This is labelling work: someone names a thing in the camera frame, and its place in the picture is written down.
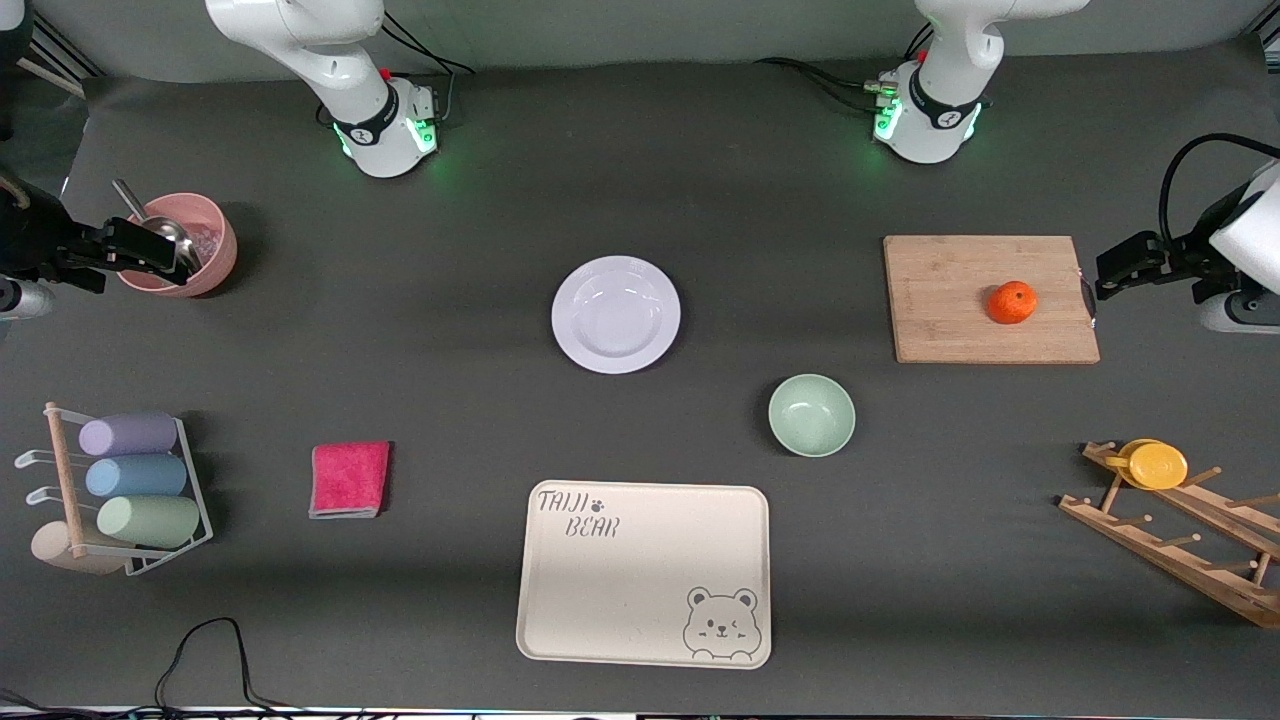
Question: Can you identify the orange fruit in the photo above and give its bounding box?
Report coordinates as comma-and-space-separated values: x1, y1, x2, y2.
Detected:
987, 281, 1039, 326

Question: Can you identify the white round plate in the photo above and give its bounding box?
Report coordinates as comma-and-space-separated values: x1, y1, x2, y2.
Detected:
551, 255, 682, 376

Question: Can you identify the metal scoop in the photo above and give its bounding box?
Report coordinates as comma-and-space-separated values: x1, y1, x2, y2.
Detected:
111, 178, 204, 281

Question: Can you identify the pink bowl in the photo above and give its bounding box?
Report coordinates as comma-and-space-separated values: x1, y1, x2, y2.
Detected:
112, 192, 239, 299

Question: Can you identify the wooden cutting board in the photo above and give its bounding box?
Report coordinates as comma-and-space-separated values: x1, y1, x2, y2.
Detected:
883, 235, 1101, 365

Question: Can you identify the purple cup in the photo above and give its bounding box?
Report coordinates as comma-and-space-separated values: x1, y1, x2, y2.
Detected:
78, 412, 179, 458

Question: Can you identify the yellow cup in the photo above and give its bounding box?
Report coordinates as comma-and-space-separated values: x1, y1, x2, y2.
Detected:
1105, 438, 1190, 491

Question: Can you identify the blue cup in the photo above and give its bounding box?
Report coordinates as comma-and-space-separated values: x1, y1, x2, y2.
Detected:
85, 455, 188, 499

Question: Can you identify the light green cup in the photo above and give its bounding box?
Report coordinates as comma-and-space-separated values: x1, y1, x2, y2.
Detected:
97, 495, 202, 549

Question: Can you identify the folded pink cloth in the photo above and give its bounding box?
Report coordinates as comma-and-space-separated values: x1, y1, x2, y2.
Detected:
308, 441, 392, 520

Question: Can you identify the wooden peg rack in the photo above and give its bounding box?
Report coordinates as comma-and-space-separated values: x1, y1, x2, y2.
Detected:
1058, 440, 1280, 631

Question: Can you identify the beige cup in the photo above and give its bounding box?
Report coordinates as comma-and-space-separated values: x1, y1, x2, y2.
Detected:
30, 520, 131, 577

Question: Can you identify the pale green bowl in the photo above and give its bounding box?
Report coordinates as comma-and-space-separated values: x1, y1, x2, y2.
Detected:
768, 373, 857, 459

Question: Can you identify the cream tray with bear print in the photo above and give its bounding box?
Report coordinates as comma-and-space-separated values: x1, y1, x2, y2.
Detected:
515, 480, 773, 670

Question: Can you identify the aluminium frame beam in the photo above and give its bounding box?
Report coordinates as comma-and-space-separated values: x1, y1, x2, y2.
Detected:
18, 20, 101, 99

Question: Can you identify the white wire cup rack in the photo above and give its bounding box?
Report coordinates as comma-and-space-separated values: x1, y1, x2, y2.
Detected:
14, 402, 214, 578

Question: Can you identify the black right arm base cable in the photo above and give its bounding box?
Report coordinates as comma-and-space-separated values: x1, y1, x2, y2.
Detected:
316, 10, 477, 131

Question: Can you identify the black arm base cable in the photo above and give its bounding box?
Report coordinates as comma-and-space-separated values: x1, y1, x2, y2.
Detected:
316, 10, 477, 131
755, 55, 896, 113

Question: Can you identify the black left arm base cable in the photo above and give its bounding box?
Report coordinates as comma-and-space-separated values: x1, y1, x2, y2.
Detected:
755, 55, 896, 113

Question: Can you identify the black cable loop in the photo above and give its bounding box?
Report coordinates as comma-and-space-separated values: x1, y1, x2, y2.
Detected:
155, 618, 301, 720

